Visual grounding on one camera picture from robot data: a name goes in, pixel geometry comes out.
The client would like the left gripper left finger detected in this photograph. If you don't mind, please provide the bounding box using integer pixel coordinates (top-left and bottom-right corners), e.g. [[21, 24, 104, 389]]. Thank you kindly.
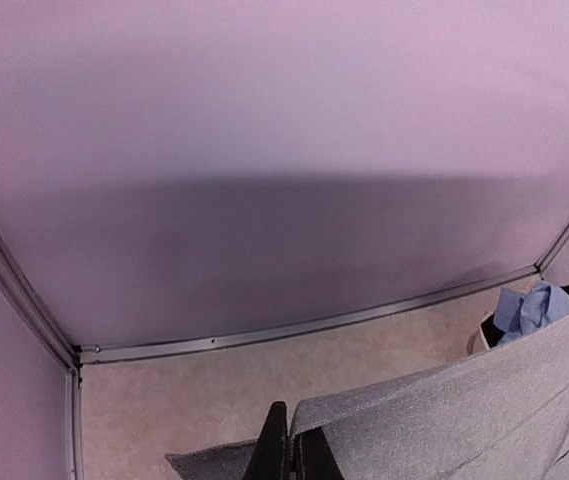
[[247, 401, 289, 480]]

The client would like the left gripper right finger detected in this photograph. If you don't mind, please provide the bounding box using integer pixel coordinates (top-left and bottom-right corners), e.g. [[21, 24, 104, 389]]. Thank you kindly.
[[294, 427, 344, 480]]

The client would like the grey long sleeve shirt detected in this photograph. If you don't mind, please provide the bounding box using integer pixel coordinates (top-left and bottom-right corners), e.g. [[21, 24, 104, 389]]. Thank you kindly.
[[168, 316, 569, 479]]

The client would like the white plastic bin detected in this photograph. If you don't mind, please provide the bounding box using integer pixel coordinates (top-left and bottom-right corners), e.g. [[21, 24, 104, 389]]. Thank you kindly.
[[467, 314, 493, 356]]

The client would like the black garment in bin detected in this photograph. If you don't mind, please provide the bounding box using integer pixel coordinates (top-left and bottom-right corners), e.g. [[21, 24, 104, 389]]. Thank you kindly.
[[479, 283, 569, 349]]

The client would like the light blue shirt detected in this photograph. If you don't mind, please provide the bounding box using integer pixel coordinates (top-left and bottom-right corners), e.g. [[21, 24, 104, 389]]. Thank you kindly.
[[492, 279, 569, 346]]

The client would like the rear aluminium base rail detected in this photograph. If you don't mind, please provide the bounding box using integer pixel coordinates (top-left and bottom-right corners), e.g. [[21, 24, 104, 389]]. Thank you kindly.
[[78, 264, 539, 366]]

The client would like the left aluminium frame post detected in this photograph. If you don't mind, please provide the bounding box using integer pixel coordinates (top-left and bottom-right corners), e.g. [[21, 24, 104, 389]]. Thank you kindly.
[[0, 234, 85, 480]]

